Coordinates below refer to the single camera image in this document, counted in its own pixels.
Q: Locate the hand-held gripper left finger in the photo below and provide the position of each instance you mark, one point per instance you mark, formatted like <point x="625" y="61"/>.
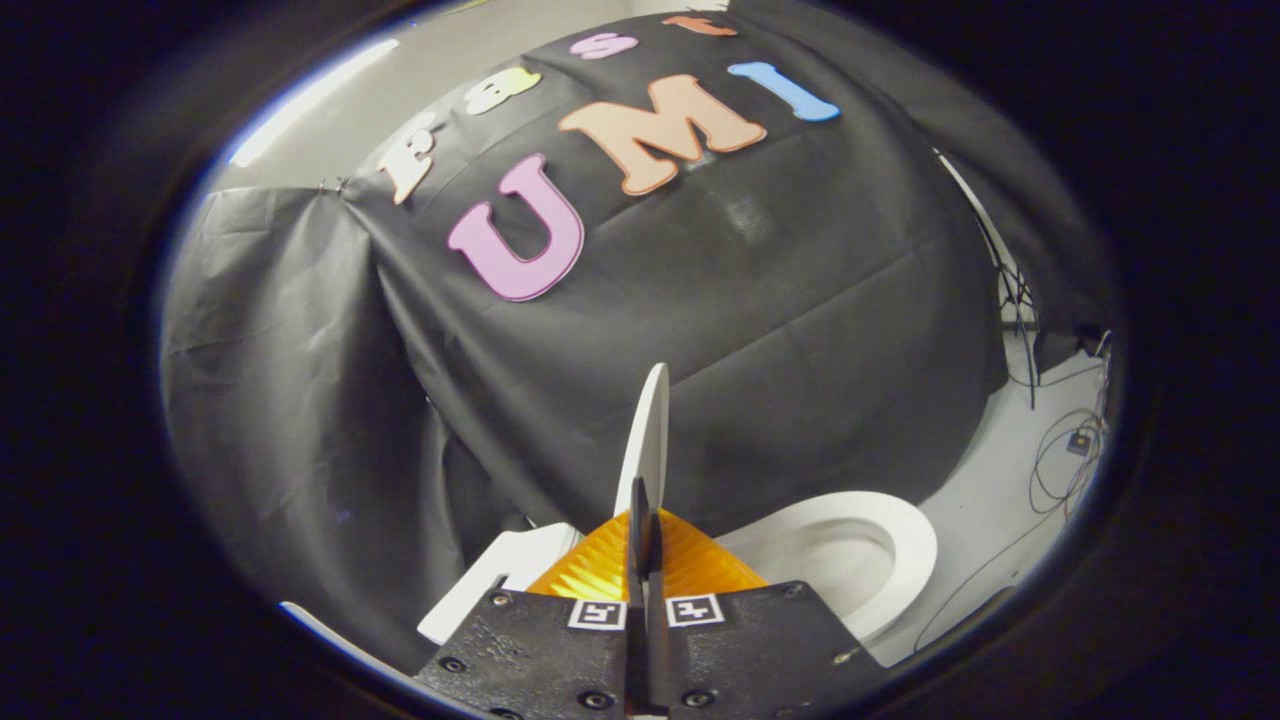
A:
<point x="540" y="650"/>

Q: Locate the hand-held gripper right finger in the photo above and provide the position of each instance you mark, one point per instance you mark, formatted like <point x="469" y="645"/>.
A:
<point x="750" y="650"/>

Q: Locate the white toilet lid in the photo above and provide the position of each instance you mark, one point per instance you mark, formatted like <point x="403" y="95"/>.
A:
<point x="650" y="440"/>

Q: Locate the white toilet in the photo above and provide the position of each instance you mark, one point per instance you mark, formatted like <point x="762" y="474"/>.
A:
<point x="850" y="550"/>

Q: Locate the black backdrop cloth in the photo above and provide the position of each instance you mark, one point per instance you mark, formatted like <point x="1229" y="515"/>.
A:
<point x="800" y="350"/>

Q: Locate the black tripod light stand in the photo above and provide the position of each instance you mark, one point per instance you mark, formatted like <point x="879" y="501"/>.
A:
<point x="1031" y="390"/>

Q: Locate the small black floor box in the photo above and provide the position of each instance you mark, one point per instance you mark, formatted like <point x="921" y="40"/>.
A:
<point x="1078" y="444"/>

